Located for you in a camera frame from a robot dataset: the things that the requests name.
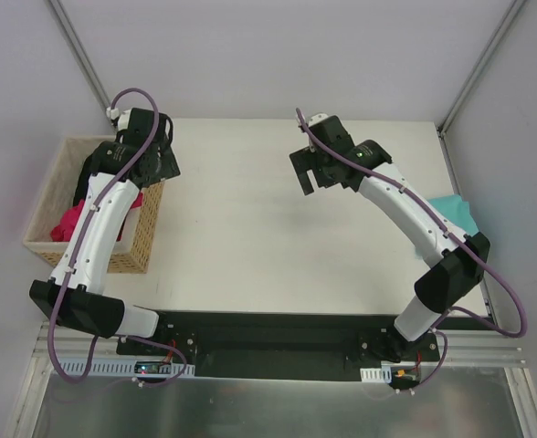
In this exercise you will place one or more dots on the pink t shirt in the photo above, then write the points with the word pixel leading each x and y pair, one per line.
pixel 63 231

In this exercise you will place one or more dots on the aluminium post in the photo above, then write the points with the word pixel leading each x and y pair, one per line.
pixel 78 51
pixel 511 14

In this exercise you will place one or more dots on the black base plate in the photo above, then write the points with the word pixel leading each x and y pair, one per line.
pixel 301 347

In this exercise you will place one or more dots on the right white cable duct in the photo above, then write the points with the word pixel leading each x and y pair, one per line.
pixel 376 375

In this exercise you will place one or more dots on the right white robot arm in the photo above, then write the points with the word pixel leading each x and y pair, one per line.
pixel 453 256

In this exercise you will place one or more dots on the folded teal t shirt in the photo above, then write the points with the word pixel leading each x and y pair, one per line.
pixel 453 208

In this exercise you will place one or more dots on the aluminium rail frame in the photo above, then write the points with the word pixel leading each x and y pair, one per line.
pixel 484 389

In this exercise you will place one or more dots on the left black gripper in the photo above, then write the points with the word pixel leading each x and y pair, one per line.
pixel 168 163

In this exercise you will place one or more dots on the black t shirt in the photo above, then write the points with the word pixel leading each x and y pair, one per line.
pixel 83 182

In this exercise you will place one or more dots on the white cable duct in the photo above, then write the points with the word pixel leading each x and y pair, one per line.
pixel 376 375
pixel 137 368

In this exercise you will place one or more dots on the right rear aluminium post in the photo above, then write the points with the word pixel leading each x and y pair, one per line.
pixel 511 14

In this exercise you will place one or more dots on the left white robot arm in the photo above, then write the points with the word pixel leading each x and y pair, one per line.
pixel 112 178

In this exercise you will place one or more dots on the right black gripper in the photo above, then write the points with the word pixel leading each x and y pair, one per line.
pixel 302 167

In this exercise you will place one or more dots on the left white cable duct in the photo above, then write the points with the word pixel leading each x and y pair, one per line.
pixel 137 368

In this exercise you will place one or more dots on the left rear aluminium post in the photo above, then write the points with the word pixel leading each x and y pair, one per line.
pixel 78 51

